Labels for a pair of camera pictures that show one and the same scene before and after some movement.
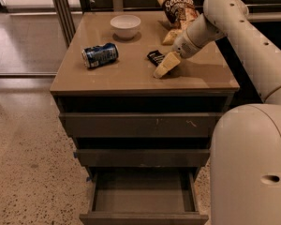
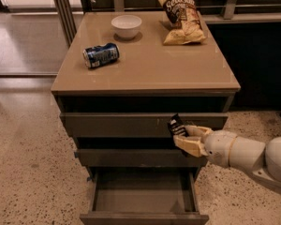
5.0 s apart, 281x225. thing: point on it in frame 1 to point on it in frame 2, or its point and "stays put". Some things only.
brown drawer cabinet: (145, 142) stays put
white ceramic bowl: (125, 26) stays put
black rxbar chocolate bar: (155, 56) to (177, 127)
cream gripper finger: (170, 62) to (216, 145)
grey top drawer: (140, 125) stays put
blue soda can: (100, 54) stays put
